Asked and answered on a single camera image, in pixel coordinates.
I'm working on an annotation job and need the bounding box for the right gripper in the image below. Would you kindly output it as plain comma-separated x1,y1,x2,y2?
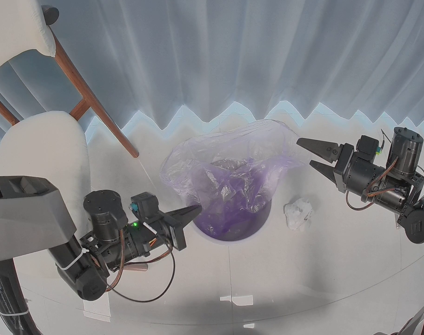
297,137,387,202

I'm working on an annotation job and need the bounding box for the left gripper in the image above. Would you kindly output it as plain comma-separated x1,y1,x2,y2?
123,215,188,257

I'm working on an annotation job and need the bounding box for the purple plastic bag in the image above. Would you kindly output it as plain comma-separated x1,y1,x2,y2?
160,119,305,236

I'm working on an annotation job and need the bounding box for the white trash bin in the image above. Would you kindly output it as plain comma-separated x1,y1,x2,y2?
193,201,272,246

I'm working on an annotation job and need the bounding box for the crumpled white wrapper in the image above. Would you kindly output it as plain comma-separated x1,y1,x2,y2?
283,198,315,231

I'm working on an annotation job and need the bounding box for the pale blue curtain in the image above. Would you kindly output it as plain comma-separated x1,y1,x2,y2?
0,0,424,142

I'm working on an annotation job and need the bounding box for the white wooden chair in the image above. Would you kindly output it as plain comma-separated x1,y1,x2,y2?
0,0,150,274

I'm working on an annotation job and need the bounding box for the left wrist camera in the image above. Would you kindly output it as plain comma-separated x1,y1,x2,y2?
128,193,161,227

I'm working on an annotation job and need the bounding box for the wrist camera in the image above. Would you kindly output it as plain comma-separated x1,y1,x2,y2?
128,193,161,227
357,135,384,165

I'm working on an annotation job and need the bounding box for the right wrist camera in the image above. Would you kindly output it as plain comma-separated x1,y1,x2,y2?
357,135,384,165

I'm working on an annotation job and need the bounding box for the black cable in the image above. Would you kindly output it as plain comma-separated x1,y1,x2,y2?
107,243,176,302

